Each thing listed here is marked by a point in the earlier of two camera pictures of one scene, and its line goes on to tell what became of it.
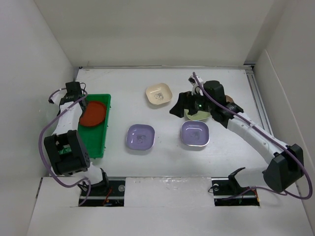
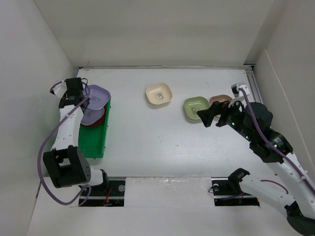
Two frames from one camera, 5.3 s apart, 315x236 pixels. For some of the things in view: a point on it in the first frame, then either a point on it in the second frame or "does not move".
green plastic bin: x=94 y=137 does not move
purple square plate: x=140 y=137 -> x=99 y=97
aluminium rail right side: x=262 y=113 does not move
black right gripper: x=185 y=101 -> x=207 y=115
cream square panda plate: x=159 y=93 does not move
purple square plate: x=195 y=133 -> x=91 y=116
